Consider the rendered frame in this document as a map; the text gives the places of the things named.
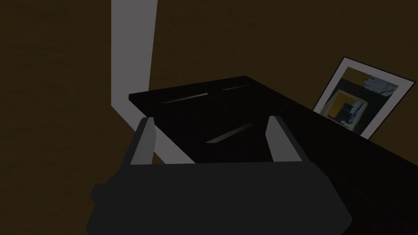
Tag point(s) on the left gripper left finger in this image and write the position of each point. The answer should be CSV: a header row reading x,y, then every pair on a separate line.
x,y
144,143

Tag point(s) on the white framed abstract picture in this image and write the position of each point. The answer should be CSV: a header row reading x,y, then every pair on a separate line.
x,y
359,98

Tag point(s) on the black cabinet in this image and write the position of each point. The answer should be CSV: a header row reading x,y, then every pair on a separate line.
x,y
326,137

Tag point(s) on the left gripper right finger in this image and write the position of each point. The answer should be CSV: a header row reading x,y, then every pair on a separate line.
x,y
283,143

